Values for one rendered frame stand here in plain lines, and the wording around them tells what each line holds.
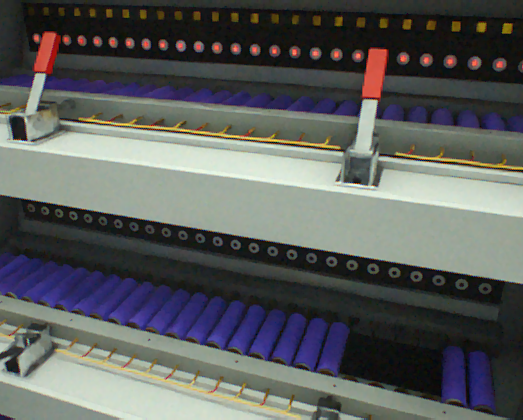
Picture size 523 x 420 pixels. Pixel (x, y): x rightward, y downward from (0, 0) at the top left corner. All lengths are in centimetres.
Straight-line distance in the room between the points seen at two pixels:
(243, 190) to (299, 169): 4
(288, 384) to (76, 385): 18
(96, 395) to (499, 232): 33
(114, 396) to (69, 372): 5
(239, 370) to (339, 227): 16
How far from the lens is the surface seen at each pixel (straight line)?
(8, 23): 69
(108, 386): 46
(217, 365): 43
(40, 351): 50
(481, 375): 46
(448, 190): 34
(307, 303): 50
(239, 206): 34
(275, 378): 42
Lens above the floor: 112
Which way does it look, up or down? 9 degrees down
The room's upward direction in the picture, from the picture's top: 6 degrees clockwise
